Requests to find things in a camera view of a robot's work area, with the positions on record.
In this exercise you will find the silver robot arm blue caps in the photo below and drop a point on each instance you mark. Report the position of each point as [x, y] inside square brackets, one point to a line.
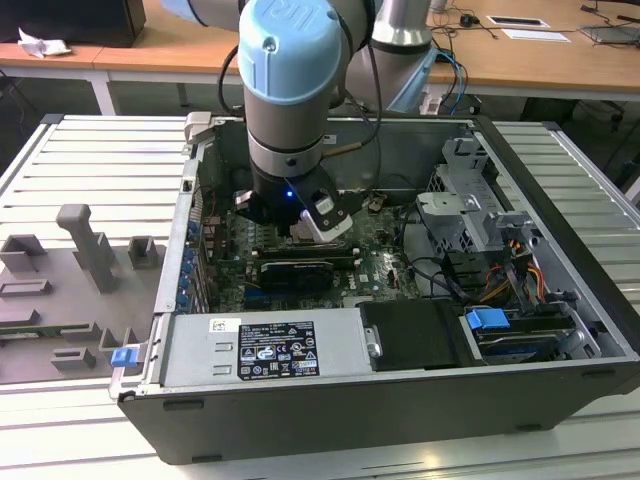
[290, 100]

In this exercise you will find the black RAM slot bank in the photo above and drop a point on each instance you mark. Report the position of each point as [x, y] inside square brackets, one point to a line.
[305, 253]

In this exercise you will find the CPU socket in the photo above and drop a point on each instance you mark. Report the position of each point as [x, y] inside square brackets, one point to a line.
[337, 244]

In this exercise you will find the blue expansion slot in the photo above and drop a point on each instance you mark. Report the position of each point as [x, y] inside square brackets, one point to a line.
[257, 300]

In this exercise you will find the black graphics card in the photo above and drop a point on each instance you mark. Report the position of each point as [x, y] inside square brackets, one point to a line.
[295, 275]

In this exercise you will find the green motherboard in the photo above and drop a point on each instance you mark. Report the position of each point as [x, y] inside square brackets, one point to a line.
[380, 270]

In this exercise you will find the black label sticker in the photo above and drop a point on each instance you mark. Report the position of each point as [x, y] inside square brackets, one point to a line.
[277, 350]

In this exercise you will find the silver power supply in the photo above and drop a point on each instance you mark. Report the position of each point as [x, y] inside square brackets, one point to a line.
[190, 350]

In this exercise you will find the silver metal drive cage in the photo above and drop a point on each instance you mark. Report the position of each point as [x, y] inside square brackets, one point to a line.
[450, 205]

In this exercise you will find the black plastic shroud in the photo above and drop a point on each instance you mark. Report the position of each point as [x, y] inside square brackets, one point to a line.
[415, 335]

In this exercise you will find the wooden desk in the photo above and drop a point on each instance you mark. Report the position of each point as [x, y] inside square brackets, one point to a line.
[150, 45]

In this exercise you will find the blue case latch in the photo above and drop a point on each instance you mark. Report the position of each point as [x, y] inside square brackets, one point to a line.
[124, 358]

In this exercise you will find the grey parts rack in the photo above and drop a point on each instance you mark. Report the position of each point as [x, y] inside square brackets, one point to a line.
[60, 300]

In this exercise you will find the black open PC case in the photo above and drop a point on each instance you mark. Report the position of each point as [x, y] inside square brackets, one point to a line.
[350, 425]

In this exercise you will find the hard disk in blue carrier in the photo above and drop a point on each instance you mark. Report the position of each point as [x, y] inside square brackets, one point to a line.
[485, 319]

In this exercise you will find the black computer mouse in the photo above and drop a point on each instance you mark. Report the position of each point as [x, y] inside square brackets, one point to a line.
[469, 20]

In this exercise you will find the black box on desk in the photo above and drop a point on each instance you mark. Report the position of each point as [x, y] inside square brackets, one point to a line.
[70, 20]

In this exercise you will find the crumpled white paper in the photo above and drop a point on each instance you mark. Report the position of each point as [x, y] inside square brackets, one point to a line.
[42, 46]

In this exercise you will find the white paper sheet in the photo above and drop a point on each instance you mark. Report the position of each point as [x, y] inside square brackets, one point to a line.
[537, 35]

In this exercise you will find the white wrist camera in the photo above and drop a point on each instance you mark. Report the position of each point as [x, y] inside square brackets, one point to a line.
[330, 225]

